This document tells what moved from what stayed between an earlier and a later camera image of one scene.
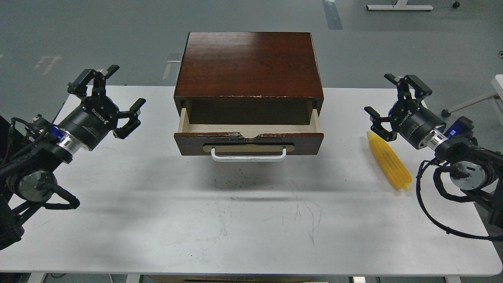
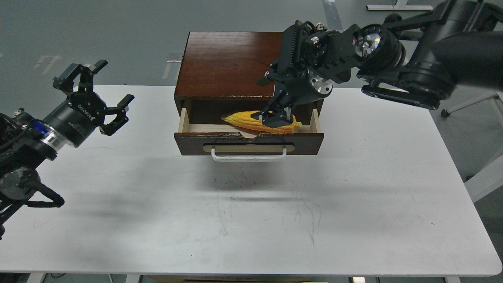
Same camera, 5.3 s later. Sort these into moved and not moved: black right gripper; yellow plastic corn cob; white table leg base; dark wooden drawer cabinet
Moved: yellow plastic corn cob; black right gripper
Not moved: dark wooden drawer cabinet; white table leg base
